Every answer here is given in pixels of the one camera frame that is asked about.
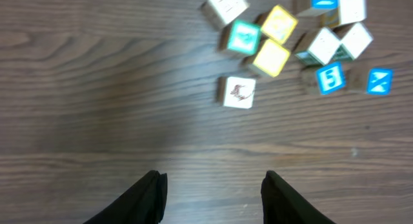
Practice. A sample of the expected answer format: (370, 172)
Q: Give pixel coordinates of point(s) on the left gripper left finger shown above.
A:
(143, 203)

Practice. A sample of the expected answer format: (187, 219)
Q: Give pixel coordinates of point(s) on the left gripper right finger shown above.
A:
(282, 204)

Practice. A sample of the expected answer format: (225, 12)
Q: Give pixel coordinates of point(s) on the white block red drawing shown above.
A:
(236, 92)

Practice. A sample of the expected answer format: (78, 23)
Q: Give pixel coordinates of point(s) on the white cream block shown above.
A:
(220, 13)

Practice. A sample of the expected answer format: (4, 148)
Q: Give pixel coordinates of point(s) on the blue number five block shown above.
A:
(323, 80)

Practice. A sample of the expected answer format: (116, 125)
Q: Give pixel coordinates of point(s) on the yellow block lower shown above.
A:
(269, 60)

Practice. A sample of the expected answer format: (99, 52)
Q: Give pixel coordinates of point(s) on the yellow block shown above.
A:
(269, 60)
(277, 24)

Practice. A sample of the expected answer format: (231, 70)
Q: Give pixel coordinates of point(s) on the blue X block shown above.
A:
(372, 81)

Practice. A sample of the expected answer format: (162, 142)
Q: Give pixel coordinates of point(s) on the white block teal side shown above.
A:
(317, 47)

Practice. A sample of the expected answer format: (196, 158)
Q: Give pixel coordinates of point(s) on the green number four block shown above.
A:
(240, 39)

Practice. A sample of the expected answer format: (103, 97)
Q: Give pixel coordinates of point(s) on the yellow block upper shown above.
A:
(277, 24)

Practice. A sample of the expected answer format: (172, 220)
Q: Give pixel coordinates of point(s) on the white block green edge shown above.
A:
(354, 40)

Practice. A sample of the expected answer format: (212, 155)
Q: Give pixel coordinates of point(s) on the blue top block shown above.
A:
(312, 8)

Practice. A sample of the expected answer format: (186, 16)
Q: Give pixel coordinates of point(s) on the white letter block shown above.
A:
(347, 12)

